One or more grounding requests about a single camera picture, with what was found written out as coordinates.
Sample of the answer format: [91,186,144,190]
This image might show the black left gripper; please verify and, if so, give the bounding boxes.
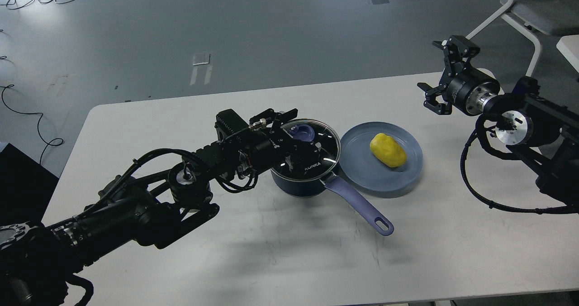
[247,108,324,173]

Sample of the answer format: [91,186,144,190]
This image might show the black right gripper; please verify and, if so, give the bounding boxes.
[417,35,500,116]

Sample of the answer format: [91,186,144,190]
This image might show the glass pot lid purple knob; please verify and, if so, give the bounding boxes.
[271,119,342,181]

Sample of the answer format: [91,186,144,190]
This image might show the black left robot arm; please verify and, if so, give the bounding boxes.
[1,109,309,306]

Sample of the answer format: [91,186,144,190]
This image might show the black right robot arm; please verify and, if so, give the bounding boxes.
[417,36,578,215]

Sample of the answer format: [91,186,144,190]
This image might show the yellow potato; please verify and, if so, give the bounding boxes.
[369,133,407,168]

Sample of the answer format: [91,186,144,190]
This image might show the blue-grey round plate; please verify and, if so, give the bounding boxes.
[339,122,422,192]

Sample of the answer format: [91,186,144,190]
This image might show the white table corner at right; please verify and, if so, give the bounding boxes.
[556,34,579,73]

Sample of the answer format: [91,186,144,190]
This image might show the black box at left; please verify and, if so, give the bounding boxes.
[0,142,59,226]

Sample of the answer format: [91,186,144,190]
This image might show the white frame grey chair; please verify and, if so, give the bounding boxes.
[466,0,579,77]

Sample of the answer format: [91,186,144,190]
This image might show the dark blue saucepan purple handle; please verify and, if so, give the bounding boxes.
[271,119,394,237]

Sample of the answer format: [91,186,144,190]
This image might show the black cable on floor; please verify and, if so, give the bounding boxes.
[0,83,64,164]

